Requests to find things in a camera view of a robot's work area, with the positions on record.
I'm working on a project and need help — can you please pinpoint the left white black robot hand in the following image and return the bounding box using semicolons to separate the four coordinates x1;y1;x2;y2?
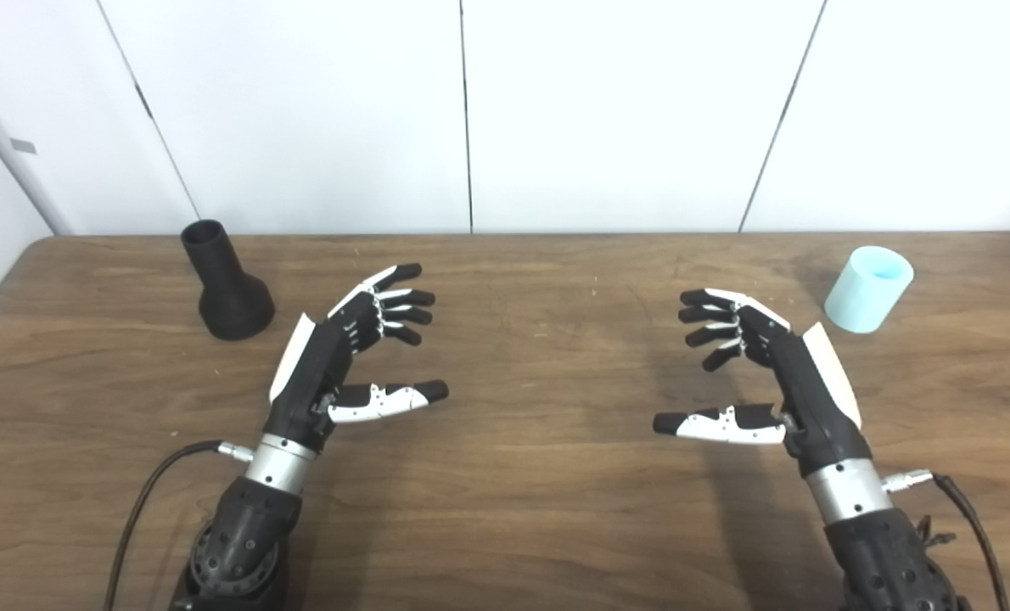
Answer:
266;263;450;455

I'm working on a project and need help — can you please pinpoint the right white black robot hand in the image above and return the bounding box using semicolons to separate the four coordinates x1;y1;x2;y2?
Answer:
653;288;873;478

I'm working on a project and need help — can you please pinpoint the black funnel-shaped nozzle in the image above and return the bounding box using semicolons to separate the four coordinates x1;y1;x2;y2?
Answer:
180;219;277;342

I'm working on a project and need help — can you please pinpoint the light blue cylinder cup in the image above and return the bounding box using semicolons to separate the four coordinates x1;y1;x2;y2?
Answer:
823;245;915;334

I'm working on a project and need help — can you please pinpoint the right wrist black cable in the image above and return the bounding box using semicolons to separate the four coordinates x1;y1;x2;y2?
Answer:
881;468;1010;611

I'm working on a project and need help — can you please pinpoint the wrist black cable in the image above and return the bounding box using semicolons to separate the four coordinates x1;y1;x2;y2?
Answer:
881;468;1010;611
104;440;255;611

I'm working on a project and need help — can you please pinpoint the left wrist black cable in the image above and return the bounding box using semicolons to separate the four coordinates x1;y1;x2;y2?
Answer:
104;440;255;611

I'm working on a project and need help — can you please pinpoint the white wall corner trim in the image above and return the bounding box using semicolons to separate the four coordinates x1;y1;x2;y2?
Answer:
0;66;75;237

